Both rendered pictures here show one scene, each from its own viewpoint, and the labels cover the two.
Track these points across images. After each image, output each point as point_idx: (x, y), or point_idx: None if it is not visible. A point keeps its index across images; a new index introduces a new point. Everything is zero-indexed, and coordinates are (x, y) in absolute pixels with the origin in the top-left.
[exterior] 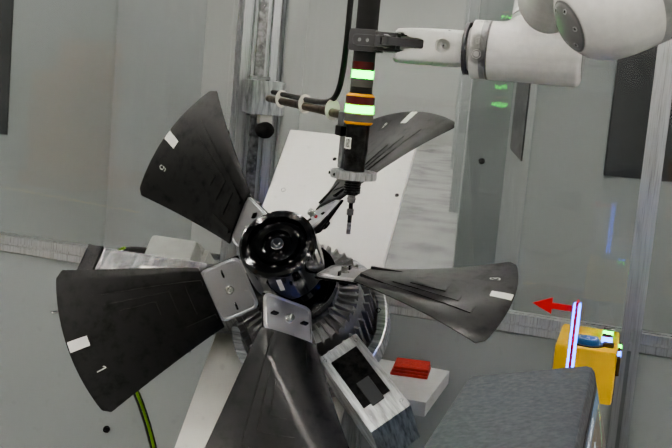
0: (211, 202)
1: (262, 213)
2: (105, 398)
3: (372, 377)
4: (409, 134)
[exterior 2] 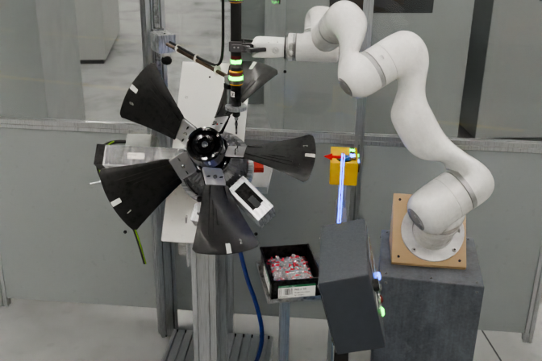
0: (162, 121)
1: (192, 126)
2: (133, 224)
3: (254, 195)
4: (256, 77)
